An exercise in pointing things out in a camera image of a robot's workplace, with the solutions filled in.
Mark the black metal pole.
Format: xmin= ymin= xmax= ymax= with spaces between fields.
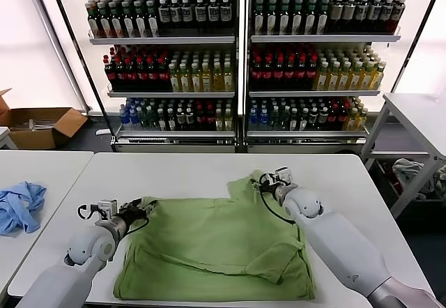
xmin=388 ymin=0 xmax=446 ymax=95
xmin=45 ymin=0 xmax=118 ymax=141

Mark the crumpled light blue cloth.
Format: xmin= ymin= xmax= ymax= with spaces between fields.
xmin=0 ymin=181 xmax=47 ymax=238

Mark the white grey cloth pile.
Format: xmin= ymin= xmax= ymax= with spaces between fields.
xmin=392 ymin=157 xmax=436 ymax=194

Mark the metal drinks shelving rack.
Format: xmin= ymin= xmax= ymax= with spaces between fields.
xmin=243 ymin=0 xmax=401 ymax=154
xmin=68 ymin=0 xmax=245 ymax=154

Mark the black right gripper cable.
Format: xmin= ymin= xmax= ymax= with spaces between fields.
xmin=257 ymin=189 xmax=297 ymax=225

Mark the open cardboard box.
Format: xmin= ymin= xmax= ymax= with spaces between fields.
xmin=0 ymin=88 xmax=89 ymax=151

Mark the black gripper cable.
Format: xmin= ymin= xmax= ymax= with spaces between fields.
xmin=257 ymin=189 xmax=297 ymax=225
xmin=125 ymin=217 xmax=151 ymax=236

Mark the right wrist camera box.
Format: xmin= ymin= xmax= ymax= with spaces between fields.
xmin=273 ymin=167 xmax=293 ymax=185

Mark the grey frame white table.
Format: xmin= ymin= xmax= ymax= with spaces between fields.
xmin=360 ymin=91 xmax=446 ymax=220

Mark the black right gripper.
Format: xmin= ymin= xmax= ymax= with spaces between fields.
xmin=248 ymin=174 xmax=282 ymax=197

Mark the red drink bottle white label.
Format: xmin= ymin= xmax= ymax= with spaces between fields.
xmin=390 ymin=0 xmax=406 ymax=33

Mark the red cap cola bottle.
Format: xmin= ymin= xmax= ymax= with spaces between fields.
xmin=194 ymin=104 xmax=206 ymax=131
xmin=272 ymin=56 xmax=284 ymax=91
xmin=283 ymin=56 xmax=295 ymax=91
xmin=136 ymin=56 xmax=148 ymax=91
xmin=146 ymin=56 xmax=158 ymax=91
xmin=328 ymin=104 xmax=339 ymax=130
xmin=294 ymin=56 xmax=307 ymax=91
xmin=125 ymin=56 xmax=137 ymax=91
xmin=116 ymin=56 xmax=127 ymax=91
xmin=250 ymin=56 xmax=262 ymax=91
xmin=205 ymin=104 xmax=216 ymax=131
xmin=105 ymin=56 xmax=117 ymax=91
xmin=157 ymin=56 xmax=169 ymax=91
xmin=261 ymin=56 xmax=273 ymax=91
xmin=305 ymin=56 xmax=318 ymax=91
xmin=337 ymin=102 xmax=349 ymax=130

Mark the green polo shirt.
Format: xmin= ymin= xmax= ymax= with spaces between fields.
xmin=111 ymin=169 xmax=317 ymax=302

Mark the beige label dark bottle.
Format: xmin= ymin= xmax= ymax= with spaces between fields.
xmin=329 ymin=0 xmax=344 ymax=33
xmin=341 ymin=0 xmax=355 ymax=33

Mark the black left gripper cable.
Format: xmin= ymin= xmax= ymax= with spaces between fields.
xmin=125 ymin=217 xmax=151 ymax=236

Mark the dark drink bottle white label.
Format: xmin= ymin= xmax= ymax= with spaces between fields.
xmin=157 ymin=0 xmax=171 ymax=36
xmin=180 ymin=0 xmax=194 ymax=36
xmin=378 ymin=0 xmax=393 ymax=33
xmin=354 ymin=0 xmax=369 ymax=33
xmin=194 ymin=0 xmax=208 ymax=36
xmin=367 ymin=0 xmax=381 ymax=33
xmin=207 ymin=0 xmax=220 ymax=36
xmin=220 ymin=0 xmax=233 ymax=36
xmin=169 ymin=0 xmax=183 ymax=36

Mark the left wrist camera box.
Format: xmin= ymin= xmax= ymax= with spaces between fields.
xmin=97 ymin=199 xmax=118 ymax=218

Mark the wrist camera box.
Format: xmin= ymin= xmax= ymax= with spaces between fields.
xmin=273 ymin=167 xmax=293 ymax=185
xmin=97 ymin=199 xmax=118 ymax=218

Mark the black left camera cable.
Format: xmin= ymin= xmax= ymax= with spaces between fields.
xmin=77 ymin=203 xmax=102 ymax=222

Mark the green cap tea bottle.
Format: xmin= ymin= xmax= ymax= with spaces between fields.
xmin=277 ymin=0 xmax=291 ymax=36
xmin=86 ymin=3 xmax=100 ymax=39
xmin=316 ymin=0 xmax=330 ymax=36
xmin=253 ymin=0 xmax=266 ymax=36
xmin=303 ymin=0 xmax=317 ymax=36
xmin=132 ymin=0 xmax=147 ymax=38
xmin=145 ymin=0 xmax=159 ymax=38
xmin=265 ymin=0 xmax=279 ymax=36
xmin=291 ymin=0 xmax=305 ymax=36
xmin=120 ymin=0 xmax=135 ymax=38
xmin=107 ymin=1 xmax=123 ymax=39
xmin=96 ymin=1 xmax=111 ymax=39

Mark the grey storage bin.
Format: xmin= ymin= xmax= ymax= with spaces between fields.
xmin=369 ymin=160 xmax=446 ymax=221

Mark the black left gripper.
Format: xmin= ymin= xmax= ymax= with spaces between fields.
xmin=117 ymin=197 xmax=158 ymax=224

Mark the white packing material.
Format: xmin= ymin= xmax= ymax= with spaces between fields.
xmin=20 ymin=118 xmax=59 ymax=133

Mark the small white table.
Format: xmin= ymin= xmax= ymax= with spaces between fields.
xmin=0 ymin=126 xmax=18 ymax=151

